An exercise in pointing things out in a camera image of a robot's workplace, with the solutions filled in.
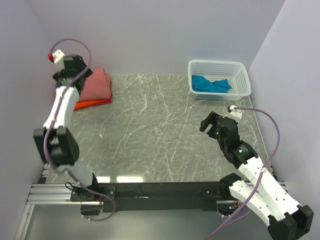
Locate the folded orange t-shirt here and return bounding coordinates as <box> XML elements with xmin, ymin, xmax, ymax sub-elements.
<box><xmin>74</xmin><ymin>99</ymin><xmax>99</xmax><ymax>111</ymax></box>

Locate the white plastic basket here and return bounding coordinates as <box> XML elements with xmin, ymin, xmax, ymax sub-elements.
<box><xmin>187</xmin><ymin>60</ymin><xmax>252</xmax><ymax>101</ymax></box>

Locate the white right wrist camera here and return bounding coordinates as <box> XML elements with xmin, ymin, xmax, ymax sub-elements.
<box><xmin>225</xmin><ymin>105</ymin><xmax>243</xmax><ymax>122</ymax></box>

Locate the folded magenta t-shirt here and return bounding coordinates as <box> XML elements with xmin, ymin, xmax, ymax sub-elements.
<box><xmin>94</xmin><ymin>99</ymin><xmax>112</xmax><ymax>106</ymax></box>

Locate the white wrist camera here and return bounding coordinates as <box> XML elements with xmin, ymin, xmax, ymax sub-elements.
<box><xmin>47</xmin><ymin>49</ymin><xmax>65</xmax><ymax>71</ymax></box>
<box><xmin>225</xmin><ymin>105</ymin><xmax>243</xmax><ymax>122</ymax></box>

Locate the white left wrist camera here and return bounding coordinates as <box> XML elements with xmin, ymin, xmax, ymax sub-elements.
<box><xmin>47</xmin><ymin>49</ymin><xmax>65</xmax><ymax>71</ymax></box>

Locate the blue t-shirt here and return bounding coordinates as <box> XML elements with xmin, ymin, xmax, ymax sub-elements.
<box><xmin>191</xmin><ymin>75</ymin><xmax>232</xmax><ymax>94</ymax></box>

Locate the salmon pink t-shirt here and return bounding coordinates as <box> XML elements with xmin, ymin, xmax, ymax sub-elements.
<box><xmin>78</xmin><ymin>68</ymin><xmax>112</xmax><ymax>102</ymax></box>

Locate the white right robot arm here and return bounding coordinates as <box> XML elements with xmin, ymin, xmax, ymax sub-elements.
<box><xmin>199</xmin><ymin>106</ymin><xmax>314</xmax><ymax>240</ymax></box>

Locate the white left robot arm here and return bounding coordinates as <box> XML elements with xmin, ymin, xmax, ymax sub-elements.
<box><xmin>33</xmin><ymin>50</ymin><xmax>100</xmax><ymax>201</ymax></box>

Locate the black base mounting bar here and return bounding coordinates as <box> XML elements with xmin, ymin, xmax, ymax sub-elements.
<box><xmin>70</xmin><ymin>181</ymin><xmax>235</xmax><ymax>213</ymax></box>

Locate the aluminium frame rail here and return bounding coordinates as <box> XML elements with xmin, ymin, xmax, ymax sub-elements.
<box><xmin>13</xmin><ymin>159</ymin><xmax>303</xmax><ymax>240</ymax></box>

